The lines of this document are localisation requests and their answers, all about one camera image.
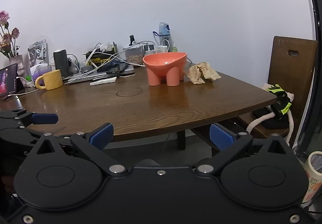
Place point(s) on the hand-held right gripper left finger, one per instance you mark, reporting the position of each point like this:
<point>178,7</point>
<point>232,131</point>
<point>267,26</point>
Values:
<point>102,136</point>

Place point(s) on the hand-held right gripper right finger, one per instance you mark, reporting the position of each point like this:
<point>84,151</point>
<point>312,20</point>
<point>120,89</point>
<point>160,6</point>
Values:
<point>221,138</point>

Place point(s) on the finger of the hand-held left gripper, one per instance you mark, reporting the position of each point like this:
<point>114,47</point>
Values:
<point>44,118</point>

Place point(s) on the beige cloth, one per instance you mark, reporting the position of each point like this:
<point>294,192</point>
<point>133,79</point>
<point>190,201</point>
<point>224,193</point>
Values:
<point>201,73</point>

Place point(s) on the orange footed bowl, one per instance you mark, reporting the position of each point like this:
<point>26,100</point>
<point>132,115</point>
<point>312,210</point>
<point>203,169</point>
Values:
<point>163,63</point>

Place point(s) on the yellow mug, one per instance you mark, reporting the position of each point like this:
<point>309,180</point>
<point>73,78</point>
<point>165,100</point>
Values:
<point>52,80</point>

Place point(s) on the purple tissue pack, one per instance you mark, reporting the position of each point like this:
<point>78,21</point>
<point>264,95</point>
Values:
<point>40,71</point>

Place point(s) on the black tablet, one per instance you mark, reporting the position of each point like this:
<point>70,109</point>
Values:
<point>6,80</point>

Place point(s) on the white flat pad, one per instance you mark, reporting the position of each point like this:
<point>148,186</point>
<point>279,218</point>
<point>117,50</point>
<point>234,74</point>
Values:
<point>103,81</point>

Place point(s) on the grey vase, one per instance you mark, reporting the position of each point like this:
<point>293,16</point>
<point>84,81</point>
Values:
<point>17,62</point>

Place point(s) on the silver foil bag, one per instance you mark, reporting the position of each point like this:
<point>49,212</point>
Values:
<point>37,53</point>

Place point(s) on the silver laptop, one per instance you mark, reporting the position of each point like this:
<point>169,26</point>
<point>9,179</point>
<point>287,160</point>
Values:
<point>128,70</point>

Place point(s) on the plush toy green vest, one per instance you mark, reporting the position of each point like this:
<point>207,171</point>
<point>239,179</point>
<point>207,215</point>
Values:
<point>276,88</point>

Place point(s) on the black yellow box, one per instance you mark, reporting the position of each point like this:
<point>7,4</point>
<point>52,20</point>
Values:
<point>100,60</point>

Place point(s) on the clear container brown contents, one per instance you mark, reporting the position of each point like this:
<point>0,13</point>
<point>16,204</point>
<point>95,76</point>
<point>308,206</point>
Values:
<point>134,58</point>

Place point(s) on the brown wooden chair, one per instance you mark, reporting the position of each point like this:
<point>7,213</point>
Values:
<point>284,63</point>

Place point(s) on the white power strip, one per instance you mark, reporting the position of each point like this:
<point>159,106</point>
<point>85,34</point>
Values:
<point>151,51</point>

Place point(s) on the patterned paper cup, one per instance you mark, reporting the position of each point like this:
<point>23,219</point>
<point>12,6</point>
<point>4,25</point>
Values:
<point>310,183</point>

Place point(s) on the small green bottle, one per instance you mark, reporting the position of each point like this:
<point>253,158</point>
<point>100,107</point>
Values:
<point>174,49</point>

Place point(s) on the white charger adapter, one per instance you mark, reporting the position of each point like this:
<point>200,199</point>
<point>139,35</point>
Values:
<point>162,48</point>

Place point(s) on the dried pink rose bouquet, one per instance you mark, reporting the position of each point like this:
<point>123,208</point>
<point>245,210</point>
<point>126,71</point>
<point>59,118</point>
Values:
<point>3,16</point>

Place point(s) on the blue water bottle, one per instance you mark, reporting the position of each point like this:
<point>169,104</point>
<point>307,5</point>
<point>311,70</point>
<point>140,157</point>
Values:
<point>164,33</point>

